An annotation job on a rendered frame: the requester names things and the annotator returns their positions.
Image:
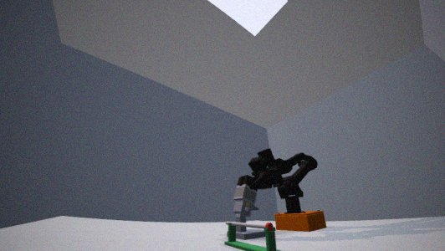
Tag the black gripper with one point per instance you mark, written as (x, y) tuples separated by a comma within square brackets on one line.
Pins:
[(267, 179)]

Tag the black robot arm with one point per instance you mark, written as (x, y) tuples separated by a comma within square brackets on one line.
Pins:
[(291, 184)]

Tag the grey tapered pin with red cap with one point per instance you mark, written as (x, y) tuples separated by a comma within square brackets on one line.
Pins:
[(252, 225)]

